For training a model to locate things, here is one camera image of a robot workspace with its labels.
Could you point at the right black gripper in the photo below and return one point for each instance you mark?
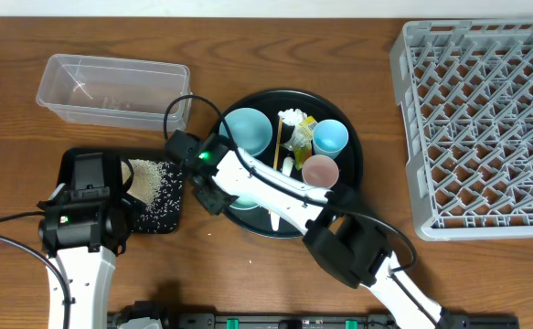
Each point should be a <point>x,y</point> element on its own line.
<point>212,199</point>

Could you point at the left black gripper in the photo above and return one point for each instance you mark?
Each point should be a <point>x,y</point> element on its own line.
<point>89,195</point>

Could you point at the crumpled white tissue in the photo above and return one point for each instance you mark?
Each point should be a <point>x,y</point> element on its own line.
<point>292,117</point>

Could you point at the black rectangular tray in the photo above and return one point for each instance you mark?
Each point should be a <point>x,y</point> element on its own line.
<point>163,215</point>

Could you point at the yellow snack wrapper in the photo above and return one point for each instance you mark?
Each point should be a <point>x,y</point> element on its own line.
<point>300,143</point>

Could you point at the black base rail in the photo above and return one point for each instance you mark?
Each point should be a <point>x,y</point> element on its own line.
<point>151,315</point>

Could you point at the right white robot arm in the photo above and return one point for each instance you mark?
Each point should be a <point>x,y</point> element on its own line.
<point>352,247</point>

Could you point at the mint green bowl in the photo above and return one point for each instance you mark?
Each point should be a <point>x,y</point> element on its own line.
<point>243,203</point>

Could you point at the grey dishwasher rack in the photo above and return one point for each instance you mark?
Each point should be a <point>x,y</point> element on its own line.
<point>465,89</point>

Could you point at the wooden chopstick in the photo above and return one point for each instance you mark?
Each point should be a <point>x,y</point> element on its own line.
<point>278,142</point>

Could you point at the pile of white rice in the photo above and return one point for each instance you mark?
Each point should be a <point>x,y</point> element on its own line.
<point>147,179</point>

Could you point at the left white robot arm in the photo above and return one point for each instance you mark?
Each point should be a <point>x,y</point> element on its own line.
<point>79,285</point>

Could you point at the clear plastic bin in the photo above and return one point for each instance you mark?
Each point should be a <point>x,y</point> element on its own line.
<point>116,92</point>

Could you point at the blue plastic cup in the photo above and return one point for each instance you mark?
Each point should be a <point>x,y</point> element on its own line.
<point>330,138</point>

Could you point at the round black tray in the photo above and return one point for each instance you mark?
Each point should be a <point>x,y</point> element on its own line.
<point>350,160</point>

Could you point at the pink plastic cup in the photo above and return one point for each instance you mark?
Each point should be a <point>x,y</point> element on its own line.
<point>320,170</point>

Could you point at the light blue bowl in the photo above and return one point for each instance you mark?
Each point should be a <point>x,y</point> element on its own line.
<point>251,129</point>

